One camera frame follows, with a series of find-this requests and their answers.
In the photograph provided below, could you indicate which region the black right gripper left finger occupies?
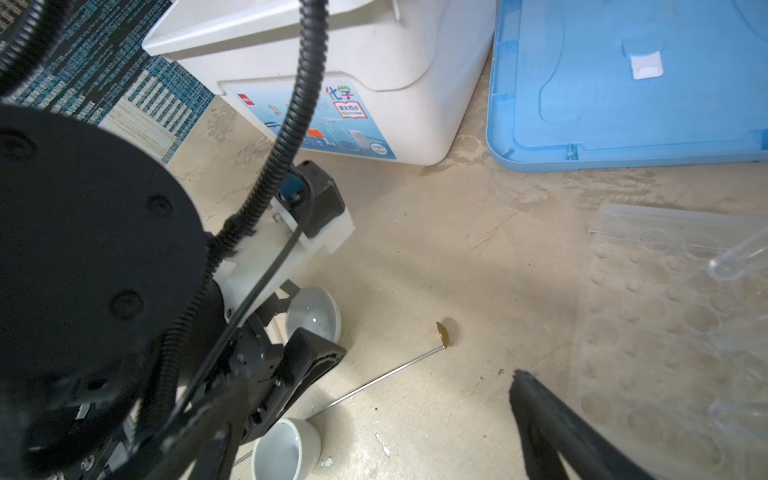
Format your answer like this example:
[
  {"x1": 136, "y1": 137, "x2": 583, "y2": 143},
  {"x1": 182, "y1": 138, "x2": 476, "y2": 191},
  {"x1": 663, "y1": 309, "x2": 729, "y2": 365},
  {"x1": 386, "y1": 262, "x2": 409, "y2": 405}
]
[{"x1": 137, "y1": 407, "x2": 240, "y2": 479}]

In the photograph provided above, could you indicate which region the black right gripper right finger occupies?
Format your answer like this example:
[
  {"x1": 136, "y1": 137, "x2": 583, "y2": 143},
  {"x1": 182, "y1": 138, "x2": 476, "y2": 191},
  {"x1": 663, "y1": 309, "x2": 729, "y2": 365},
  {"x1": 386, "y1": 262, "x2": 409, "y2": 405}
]
[{"x1": 509, "y1": 370, "x2": 650, "y2": 479}]

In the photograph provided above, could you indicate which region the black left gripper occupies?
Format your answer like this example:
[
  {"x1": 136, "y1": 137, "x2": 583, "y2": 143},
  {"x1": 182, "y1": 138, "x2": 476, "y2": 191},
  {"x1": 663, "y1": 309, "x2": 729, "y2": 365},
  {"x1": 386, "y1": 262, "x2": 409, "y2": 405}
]
[{"x1": 59, "y1": 280, "x2": 347, "y2": 479}]

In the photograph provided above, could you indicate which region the white ceramic dish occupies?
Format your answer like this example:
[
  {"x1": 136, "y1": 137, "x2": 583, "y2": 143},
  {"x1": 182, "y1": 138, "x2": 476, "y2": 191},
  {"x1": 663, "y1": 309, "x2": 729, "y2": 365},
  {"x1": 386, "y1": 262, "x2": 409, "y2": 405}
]
[{"x1": 285, "y1": 286, "x2": 342, "y2": 343}]

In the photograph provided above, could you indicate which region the small white ceramic crucible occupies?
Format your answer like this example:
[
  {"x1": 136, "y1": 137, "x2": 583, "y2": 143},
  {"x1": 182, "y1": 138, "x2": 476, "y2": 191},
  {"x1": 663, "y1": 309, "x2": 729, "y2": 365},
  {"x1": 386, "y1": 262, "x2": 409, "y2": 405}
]
[{"x1": 250, "y1": 418, "x2": 322, "y2": 480}]

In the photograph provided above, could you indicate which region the blue capped test tube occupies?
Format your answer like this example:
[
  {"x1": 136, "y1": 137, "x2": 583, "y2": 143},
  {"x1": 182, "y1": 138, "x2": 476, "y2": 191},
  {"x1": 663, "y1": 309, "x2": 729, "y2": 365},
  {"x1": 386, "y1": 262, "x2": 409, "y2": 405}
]
[{"x1": 708, "y1": 228, "x2": 767, "y2": 282}]

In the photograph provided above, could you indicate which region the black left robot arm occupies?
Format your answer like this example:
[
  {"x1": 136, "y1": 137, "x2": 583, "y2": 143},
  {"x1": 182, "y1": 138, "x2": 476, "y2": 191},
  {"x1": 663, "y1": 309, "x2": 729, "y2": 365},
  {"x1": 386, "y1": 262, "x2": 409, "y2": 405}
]
[{"x1": 1, "y1": 1, "x2": 345, "y2": 479}]

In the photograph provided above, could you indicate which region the clear plastic tube rack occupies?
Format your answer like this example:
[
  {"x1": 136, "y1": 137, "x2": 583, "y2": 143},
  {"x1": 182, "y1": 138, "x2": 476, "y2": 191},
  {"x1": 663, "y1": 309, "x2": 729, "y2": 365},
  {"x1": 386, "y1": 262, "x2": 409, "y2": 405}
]
[{"x1": 568, "y1": 204, "x2": 767, "y2": 479}]

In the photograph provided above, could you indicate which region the white plastic storage bin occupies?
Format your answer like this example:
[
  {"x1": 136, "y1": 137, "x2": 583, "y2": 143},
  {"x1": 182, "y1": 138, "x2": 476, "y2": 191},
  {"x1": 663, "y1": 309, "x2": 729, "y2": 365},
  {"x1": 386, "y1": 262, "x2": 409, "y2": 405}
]
[{"x1": 143, "y1": 0, "x2": 497, "y2": 166}]

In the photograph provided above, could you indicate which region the blue plastic bin lid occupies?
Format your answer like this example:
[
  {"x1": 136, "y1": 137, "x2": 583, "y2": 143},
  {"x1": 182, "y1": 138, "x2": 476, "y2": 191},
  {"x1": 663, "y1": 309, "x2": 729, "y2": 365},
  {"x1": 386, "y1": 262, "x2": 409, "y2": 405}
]
[{"x1": 486, "y1": 1, "x2": 767, "y2": 172}]

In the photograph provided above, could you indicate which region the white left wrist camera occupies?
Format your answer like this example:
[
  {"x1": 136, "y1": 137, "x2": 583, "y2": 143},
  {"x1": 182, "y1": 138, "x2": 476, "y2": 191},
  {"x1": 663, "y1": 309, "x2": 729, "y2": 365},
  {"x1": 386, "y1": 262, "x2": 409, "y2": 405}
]
[{"x1": 212, "y1": 160, "x2": 356, "y2": 325}]

